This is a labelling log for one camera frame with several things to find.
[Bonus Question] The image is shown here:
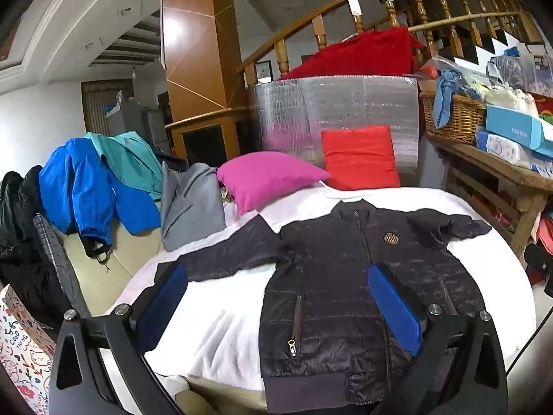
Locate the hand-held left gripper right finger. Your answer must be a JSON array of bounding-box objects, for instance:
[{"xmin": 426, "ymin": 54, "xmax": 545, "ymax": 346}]
[{"xmin": 367, "ymin": 265, "xmax": 510, "ymax": 415}]

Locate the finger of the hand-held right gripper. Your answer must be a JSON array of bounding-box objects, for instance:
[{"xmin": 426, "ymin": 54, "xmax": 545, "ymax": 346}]
[{"xmin": 524, "ymin": 242, "xmax": 553, "ymax": 299}]

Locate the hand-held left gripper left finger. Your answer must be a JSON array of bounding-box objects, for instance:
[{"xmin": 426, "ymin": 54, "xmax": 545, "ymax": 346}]
[{"xmin": 49, "ymin": 261, "xmax": 189, "ymax": 415}]

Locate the black puffer jacket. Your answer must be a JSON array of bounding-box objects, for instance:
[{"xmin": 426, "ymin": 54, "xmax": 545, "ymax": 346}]
[{"xmin": 156, "ymin": 199, "xmax": 493, "ymax": 413}]

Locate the white fleece blanket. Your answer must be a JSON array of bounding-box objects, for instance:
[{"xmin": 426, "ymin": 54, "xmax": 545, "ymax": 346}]
[{"xmin": 104, "ymin": 179, "xmax": 536, "ymax": 392}]

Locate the cream sofa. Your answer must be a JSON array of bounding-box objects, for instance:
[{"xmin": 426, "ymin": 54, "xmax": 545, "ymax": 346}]
[{"xmin": 65, "ymin": 225, "xmax": 174, "ymax": 321}]

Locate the grey garment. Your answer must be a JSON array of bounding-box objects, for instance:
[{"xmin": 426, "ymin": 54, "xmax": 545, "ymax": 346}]
[{"xmin": 161, "ymin": 161, "xmax": 227, "ymax": 252}]

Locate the wooden table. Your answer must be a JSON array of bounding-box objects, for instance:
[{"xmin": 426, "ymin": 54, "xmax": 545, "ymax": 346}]
[{"xmin": 425, "ymin": 132, "xmax": 553, "ymax": 264}]

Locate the grey checked cloth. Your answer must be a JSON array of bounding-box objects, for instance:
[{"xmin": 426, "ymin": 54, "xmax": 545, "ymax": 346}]
[{"xmin": 32, "ymin": 213, "xmax": 93, "ymax": 321}]

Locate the white patterned box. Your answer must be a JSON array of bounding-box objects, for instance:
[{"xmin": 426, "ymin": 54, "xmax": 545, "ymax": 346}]
[{"xmin": 475, "ymin": 132, "xmax": 534, "ymax": 169}]

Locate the dark navy garment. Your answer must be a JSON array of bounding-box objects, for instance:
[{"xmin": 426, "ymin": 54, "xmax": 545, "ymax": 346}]
[{"xmin": 151, "ymin": 147, "xmax": 189, "ymax": 171}]

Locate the blue cardboard box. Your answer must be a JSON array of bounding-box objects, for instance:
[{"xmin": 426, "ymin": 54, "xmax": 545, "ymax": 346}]
[{"xmin": 485, "ymin": 104, "xmax": 553, "ymax": 148}]

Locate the teal jacket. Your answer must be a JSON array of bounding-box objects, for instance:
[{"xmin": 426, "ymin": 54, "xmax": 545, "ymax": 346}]
[{"xmin": 84, "ymin": 132, "xmax": 165, "ymax": 202}]

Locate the blue jacket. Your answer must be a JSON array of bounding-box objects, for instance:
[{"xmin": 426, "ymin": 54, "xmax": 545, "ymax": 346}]
[{"xmin": 38, "ymin": 137, "xmax": 162, "ymax": 258}]

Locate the red pillow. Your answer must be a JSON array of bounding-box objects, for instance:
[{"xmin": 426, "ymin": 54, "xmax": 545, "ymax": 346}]
[{"xmin": 320, "ymin": 126, "xmax": 402, "ymax": 191}]

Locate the pink pillow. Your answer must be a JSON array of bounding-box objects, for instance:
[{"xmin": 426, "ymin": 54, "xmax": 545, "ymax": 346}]
[{"xmin": 216, "ymin": 151, "xmax": 333, "ymax": 216}]

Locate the patterned paper gift bag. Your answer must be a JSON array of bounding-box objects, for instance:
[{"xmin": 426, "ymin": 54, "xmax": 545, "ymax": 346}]
[{"xmin": 0, "ymin": 283, "xmax": 59, "ymax": 415}]

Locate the black coat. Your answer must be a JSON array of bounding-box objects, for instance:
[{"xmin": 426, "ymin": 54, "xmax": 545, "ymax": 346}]
[{"xmin": 0, "ymin": 165, "xmax": 65, "ymax": 329}]

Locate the wicker basket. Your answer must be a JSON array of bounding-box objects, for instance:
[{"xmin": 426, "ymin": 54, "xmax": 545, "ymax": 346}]
[{"xmin": 420, "ymin": 93, "xmax": 488, "ymax": 147}]

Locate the grey refrigerator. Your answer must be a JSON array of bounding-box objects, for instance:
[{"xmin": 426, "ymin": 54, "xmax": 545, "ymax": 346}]
[{"xmin": 106, "ymin": 97, "xmax": 150, "ymax": 139}]

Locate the light blue cloth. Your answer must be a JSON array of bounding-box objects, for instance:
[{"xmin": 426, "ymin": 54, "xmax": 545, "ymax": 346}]
[{"xmin": 433, "ymin": 69, "xmax": 469, "ymax": 129}]

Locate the clear plastic bag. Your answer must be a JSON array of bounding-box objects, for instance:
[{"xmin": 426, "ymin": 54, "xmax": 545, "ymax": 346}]
[{"xmin": 486, "ymin": 54, "xmax": 536, "ymax": 93}]

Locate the silver foil insulation panel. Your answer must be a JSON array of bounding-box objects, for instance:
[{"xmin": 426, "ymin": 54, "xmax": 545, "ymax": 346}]
[{"xmin": 247, "ymin": 74, "xmax": 421, "ymax": 186}]

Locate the red cloth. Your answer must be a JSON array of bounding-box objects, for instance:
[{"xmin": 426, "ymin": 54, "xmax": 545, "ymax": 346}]
[{"xmin": 279, "ymin": 27, "xmax": 426, "ymax": 82}]

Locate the wooden stair railing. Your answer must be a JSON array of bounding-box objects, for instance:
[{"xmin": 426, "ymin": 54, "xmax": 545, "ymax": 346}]
[{"xmin": 235, "ymin": 0, "xmax": 545, "ymax": 91}]

